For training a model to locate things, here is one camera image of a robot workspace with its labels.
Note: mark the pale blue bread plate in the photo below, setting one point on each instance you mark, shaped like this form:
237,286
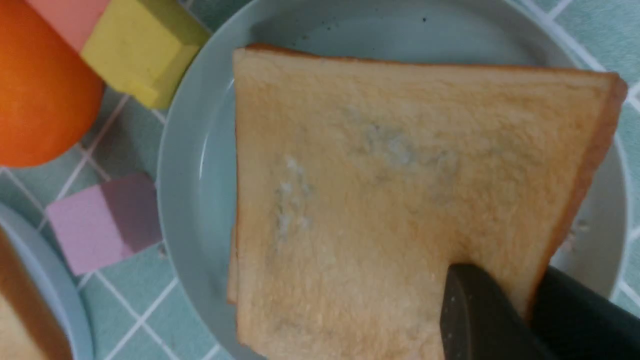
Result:
52,279

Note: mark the green empty plate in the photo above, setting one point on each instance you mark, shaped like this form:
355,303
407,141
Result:
197,157

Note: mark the orange fruit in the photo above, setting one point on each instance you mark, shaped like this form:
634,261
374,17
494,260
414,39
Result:
49,97

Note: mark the pink yellow block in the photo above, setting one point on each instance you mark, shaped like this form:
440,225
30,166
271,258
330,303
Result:
141,48

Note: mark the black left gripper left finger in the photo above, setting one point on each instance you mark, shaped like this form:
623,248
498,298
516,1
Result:
478,322

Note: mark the pink cube block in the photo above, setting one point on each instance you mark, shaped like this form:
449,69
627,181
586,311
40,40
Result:
106,223

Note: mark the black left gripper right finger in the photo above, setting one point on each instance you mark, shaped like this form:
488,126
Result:
576,323

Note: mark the toast slice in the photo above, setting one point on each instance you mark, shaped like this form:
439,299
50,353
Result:
360,181
28,328
232,279

